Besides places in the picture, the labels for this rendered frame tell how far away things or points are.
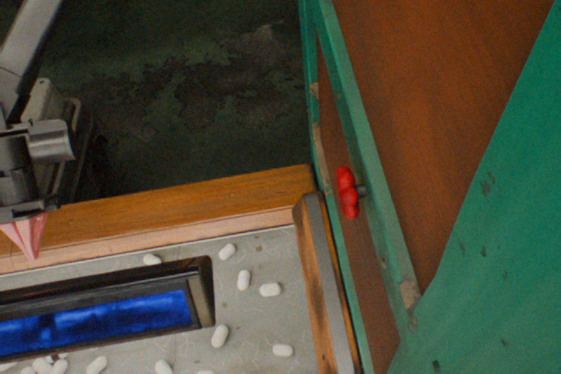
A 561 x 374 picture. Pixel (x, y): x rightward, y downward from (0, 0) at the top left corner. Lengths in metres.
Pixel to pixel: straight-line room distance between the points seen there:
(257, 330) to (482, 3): 0.76
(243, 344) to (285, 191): 0.28
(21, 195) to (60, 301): 0.34
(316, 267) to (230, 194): 0.26
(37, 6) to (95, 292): 0.48
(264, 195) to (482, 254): 0.79
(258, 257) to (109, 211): 0.31
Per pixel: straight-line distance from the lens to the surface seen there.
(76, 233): 1.02
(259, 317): 0.89
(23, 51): 0.87
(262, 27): 2.39
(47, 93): 1.73
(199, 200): 0.97
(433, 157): 0.25
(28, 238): 0.89
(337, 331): 0.75
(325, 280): 0.77
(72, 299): 0.56
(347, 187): 0.38
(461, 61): 0.20
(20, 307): 0.59
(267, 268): 0.91
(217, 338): 0.87
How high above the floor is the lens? 1.59
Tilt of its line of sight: 57 degrees down
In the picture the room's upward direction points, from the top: 11 degrees counter-clockwise
